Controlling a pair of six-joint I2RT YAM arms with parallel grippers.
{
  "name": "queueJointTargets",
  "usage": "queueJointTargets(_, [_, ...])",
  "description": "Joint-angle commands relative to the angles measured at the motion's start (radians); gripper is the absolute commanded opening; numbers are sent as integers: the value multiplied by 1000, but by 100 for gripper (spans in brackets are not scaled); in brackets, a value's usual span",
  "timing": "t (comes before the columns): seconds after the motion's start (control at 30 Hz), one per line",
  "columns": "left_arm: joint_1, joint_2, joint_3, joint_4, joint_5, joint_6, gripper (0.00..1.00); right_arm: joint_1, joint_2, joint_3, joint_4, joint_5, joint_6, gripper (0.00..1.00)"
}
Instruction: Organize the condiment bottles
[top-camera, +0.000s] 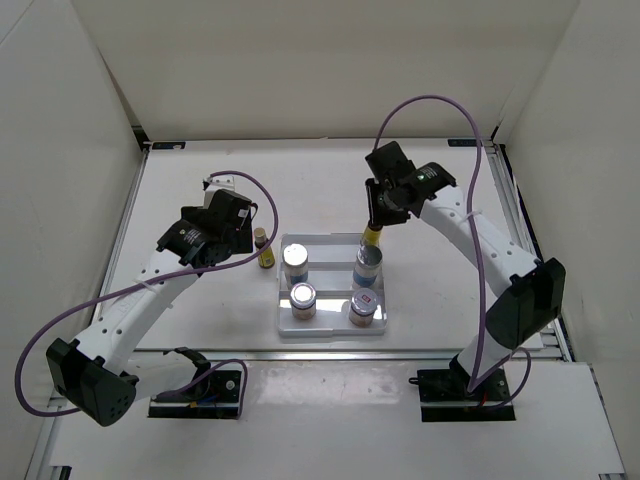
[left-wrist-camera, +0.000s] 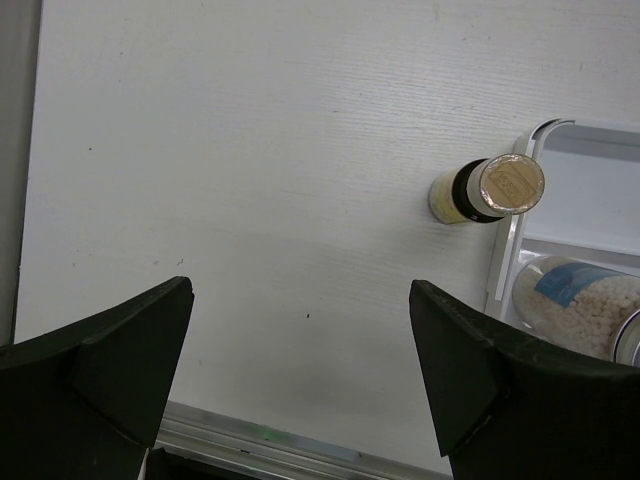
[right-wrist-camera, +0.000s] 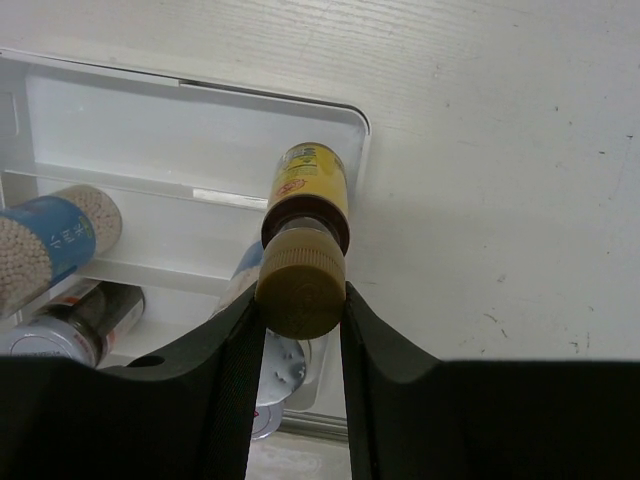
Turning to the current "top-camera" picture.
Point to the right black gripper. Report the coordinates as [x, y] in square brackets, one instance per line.
[376, 216]

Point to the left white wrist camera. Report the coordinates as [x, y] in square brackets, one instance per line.
[212, 184]

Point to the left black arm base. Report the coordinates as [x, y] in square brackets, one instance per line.
[219, 394]

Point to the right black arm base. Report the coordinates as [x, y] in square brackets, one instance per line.
[444, 398]

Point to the white-lid sauce jar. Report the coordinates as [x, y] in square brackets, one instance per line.
[363, 305]
[303, 301]

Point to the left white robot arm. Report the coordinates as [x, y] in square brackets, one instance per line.
[95, 370]

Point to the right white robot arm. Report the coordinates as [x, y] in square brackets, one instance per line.
[528, 291]

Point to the silver-lid shaker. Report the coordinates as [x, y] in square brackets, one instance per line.
[295, 264]
[367, 265]

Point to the yellow small bottle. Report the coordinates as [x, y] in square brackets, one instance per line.
[371, 235]
[266, 259]

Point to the white tiered plastic tray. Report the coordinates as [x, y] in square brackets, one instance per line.
[331, 260]

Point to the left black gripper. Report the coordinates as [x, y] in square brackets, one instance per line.
[242, 237]

